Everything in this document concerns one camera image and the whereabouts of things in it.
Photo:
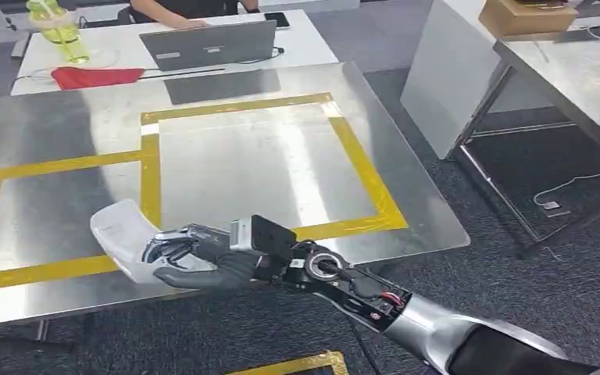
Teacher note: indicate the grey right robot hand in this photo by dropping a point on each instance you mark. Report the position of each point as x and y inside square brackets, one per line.
[227, 269]

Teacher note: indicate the white curved plastic part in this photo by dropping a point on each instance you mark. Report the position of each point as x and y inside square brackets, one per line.
[119, 227]

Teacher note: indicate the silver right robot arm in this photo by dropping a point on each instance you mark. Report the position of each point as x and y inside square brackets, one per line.
[434, 326]

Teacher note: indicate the yellow tape floor square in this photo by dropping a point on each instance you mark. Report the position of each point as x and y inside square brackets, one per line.
[300, 362]

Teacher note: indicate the grey laptop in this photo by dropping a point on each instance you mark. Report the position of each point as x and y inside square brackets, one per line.
[207, 46]

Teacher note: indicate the red cloth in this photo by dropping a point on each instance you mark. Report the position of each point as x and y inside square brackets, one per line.
[93, 77]

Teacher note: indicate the white desk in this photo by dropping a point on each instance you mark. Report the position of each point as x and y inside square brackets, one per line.
[113, 52]

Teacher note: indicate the black phone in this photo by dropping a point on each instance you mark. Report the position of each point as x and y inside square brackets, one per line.
[277, 20]

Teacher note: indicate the person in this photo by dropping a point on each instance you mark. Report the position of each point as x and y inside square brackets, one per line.
[191, 8]

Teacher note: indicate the green drink bottle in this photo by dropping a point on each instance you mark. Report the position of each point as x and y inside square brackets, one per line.
[64, 39]

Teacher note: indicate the white table side panel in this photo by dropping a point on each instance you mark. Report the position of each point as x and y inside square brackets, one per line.
[450, 77]

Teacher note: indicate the cardboard box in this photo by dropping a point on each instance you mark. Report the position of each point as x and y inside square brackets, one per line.
[522, 20]

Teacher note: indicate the steel table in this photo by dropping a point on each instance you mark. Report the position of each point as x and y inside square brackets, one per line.
[579, 77]

